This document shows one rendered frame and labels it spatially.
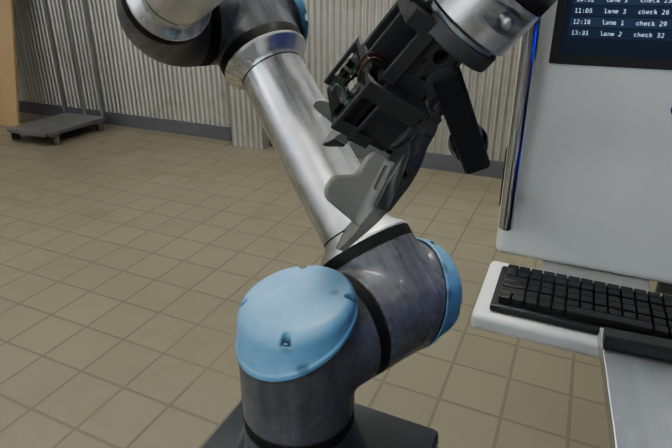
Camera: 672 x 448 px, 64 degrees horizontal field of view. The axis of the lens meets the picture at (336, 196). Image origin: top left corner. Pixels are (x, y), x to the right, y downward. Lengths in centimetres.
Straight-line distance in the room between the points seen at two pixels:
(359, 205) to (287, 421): 21
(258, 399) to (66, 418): 154
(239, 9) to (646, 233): 76
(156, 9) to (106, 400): 162
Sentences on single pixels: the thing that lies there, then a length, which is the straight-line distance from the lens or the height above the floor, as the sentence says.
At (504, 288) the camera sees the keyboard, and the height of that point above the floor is 83.
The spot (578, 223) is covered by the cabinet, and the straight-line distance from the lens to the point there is 106.
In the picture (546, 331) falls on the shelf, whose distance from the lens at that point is 90.
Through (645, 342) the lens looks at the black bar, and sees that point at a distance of 75.
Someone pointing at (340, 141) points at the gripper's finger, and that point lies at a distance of 57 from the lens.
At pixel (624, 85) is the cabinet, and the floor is 114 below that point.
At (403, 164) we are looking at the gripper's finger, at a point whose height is 116.
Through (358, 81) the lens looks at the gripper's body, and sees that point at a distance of 43.
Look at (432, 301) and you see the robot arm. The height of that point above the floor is 98.
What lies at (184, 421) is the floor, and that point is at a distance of 190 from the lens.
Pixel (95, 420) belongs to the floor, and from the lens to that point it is 199.
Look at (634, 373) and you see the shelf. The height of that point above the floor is 88.
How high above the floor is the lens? 130
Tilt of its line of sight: 22 degrees down
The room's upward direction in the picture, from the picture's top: straight up
